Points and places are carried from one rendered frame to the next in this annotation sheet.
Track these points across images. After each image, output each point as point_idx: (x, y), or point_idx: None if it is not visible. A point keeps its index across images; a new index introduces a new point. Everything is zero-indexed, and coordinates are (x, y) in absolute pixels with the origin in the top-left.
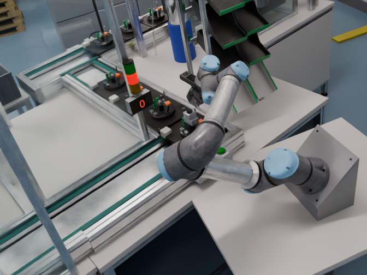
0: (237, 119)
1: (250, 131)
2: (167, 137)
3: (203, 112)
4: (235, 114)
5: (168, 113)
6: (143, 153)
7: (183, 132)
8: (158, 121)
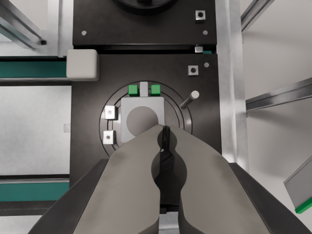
0: (285, 126)
1: (272, 186)
2: (72, 91)
3: (234, 74)
4: (293, 107)
5: (143, 1)
6: (1, 77)
7: (108, 123)
8: (106, 1)
